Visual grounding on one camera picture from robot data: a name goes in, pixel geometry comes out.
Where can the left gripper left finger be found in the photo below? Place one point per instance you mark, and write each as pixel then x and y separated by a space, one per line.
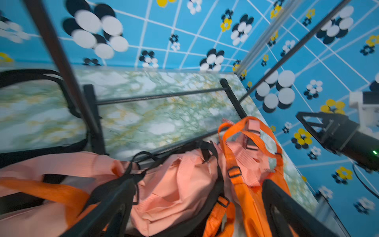
pixel 112 213

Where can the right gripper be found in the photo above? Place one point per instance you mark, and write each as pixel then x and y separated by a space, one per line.
pixel 332 131

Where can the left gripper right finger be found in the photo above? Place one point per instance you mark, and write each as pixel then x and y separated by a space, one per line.
pixel 287 218

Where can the orange sling bag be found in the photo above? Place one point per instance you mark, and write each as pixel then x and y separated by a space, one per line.
pixel 74 199
pixel 222 207
pixel 251 201

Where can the black sling bag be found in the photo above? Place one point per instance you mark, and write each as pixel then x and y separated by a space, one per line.
pixel 38 117
pixel 175 195

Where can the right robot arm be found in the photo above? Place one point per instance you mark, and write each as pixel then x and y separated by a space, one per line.
pixel 362 148

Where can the black clothes rack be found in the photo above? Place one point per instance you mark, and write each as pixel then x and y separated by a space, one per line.
pixel 87 103

